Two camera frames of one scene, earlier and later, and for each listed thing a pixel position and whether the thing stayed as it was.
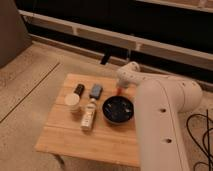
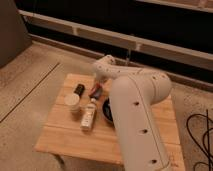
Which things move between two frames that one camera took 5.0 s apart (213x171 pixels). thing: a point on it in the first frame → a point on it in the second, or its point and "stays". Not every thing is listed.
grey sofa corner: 14,37 stays
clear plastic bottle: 88,115 stays
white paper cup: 72,102 stays
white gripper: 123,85 → 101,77
